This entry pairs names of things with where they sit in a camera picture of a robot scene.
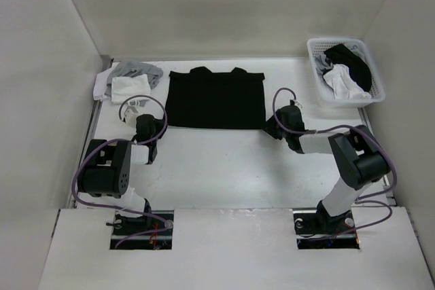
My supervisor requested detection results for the black tank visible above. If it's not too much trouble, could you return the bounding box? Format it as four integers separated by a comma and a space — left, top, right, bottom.
324, 43, 372, 92
165, 67, 266, 130

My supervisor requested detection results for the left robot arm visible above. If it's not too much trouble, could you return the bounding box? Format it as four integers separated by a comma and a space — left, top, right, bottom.
77, 109, 167, 235

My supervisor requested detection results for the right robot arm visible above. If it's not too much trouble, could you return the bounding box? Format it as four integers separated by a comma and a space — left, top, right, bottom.
262, 105, 391, 233

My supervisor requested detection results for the folded white tank top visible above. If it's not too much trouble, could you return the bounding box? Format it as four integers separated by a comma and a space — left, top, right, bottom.
111, 75, 151, 104

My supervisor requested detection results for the grey tank top in basket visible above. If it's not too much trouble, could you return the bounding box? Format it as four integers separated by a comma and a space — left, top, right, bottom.
314, 53, 334, 76

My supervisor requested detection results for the folded grey tank top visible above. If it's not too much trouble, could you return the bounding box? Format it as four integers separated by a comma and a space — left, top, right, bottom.
106, 61, 164, 99

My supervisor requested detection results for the white tank top in basket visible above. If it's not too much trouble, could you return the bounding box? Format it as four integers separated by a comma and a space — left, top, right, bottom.
323, 64, 371, 100

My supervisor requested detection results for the white tank top under stack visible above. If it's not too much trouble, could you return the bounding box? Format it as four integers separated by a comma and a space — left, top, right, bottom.
92, 68, 114, 101

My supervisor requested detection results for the black tank top in basket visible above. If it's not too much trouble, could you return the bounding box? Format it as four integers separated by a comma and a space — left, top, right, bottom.
324, 43, 372, 92

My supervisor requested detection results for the white plastic laundry basket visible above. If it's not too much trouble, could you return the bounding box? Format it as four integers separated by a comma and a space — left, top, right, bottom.
307, 37, 386, 108

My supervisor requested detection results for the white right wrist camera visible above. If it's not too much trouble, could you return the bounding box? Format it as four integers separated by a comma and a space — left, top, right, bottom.
290, 99, 302, 109

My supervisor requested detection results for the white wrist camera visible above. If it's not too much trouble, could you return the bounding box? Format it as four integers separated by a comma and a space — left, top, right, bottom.
121, 106, 139, 127
290, 99, 302, 109

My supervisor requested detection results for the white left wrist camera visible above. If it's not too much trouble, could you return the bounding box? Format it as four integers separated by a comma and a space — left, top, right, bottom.
121, 106, 139, 127

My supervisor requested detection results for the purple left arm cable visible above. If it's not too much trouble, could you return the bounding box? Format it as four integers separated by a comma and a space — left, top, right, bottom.
71, 95, 169, 249

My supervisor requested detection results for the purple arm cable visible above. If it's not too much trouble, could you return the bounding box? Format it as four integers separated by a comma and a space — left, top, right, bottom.
71, 95, 169, 249
272, 88, 398, 236

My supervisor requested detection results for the left metal table rail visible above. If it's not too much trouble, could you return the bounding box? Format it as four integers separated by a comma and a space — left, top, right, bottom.
69, 54, 114, 209

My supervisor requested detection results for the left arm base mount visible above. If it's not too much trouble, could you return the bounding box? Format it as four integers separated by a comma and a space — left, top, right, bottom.
106, 213, 173, 251

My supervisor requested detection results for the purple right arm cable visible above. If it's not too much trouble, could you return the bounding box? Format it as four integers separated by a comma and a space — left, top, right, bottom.
272, 88, 398, 236

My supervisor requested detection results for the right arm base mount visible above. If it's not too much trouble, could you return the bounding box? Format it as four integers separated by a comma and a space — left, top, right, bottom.
293, 210, 360, 250

